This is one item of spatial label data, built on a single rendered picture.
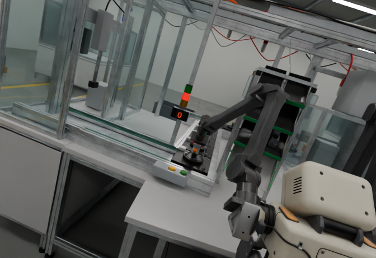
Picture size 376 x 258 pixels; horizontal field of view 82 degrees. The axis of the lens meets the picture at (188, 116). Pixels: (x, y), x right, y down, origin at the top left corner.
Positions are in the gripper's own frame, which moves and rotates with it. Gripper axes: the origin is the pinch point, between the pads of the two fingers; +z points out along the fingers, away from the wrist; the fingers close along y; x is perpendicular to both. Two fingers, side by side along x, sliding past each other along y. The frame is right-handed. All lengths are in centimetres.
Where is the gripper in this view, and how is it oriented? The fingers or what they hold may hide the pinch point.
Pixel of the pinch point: (197, 145)
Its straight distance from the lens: 142.3
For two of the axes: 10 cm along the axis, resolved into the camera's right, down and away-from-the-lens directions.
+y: -9.3, -3.4, 1.2
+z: -1.2, 6.0, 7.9
